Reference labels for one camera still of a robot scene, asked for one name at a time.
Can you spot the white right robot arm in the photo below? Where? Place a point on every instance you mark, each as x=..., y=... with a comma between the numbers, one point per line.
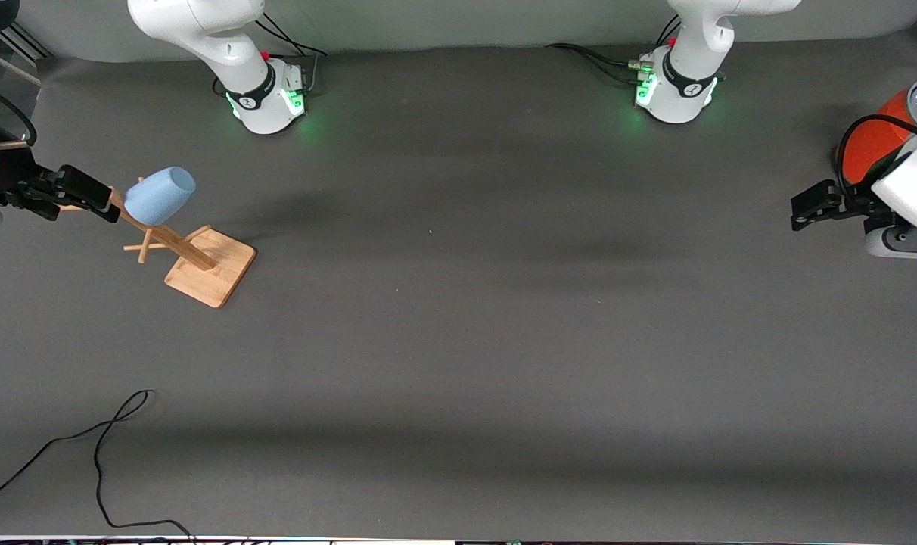
x=224, y=38

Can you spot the aluminium frame profile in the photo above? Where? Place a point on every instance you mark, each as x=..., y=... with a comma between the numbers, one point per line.
x=27, y=42

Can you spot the wooden cup stand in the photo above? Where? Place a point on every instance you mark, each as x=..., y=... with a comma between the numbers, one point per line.
x=212, y=269

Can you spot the light blue plastic cup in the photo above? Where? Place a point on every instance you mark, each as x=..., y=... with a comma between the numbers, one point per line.
x=160, y=195

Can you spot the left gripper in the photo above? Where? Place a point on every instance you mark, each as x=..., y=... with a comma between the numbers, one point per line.
x=856, y=205

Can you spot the orange cylindrical can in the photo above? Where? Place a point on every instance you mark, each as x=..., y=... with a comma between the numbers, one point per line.
x=871, y=147

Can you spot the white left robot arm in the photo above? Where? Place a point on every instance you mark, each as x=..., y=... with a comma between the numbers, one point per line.
x=689, y=68

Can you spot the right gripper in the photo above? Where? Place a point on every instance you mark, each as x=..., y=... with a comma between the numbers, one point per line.
x=3, y=179

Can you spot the dark grey table mat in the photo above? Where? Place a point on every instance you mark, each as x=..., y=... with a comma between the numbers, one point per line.
x=458, y=341

